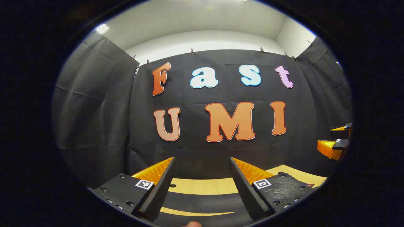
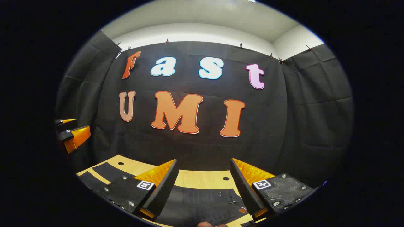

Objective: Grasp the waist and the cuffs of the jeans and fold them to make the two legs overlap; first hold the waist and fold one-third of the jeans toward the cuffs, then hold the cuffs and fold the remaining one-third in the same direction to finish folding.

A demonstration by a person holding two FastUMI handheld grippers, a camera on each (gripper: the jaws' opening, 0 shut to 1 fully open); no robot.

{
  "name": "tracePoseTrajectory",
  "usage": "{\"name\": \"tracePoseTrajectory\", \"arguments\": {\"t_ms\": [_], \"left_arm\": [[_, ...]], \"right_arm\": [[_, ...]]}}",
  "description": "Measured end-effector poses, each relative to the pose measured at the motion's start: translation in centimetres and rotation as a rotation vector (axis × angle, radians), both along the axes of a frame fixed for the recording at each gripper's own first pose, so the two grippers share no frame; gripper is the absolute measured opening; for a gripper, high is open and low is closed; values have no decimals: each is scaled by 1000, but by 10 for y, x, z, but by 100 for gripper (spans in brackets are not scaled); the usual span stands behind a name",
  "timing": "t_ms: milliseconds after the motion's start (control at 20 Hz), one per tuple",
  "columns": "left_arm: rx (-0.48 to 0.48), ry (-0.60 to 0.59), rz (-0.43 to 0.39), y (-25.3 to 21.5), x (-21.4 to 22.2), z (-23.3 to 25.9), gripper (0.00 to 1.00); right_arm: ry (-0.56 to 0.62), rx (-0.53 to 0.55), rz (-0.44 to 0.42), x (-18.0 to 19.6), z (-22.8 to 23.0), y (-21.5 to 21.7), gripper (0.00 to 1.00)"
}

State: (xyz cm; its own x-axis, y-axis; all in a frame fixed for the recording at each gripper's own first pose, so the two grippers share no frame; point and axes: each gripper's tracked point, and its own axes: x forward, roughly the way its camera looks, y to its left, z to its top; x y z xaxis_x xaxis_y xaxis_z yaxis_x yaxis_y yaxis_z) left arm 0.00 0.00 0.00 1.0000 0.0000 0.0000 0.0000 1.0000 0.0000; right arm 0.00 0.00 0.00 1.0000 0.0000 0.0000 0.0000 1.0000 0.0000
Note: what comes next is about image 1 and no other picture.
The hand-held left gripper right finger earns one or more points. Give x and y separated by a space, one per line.
244 189

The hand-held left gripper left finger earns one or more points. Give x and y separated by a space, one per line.
162 189

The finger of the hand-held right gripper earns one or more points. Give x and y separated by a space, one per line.
342 144
344 133

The dark grey jeans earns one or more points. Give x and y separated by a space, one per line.
202 201

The black backdrop cloth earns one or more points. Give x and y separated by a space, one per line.
195 151

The ceiling light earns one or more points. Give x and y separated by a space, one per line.
102 28

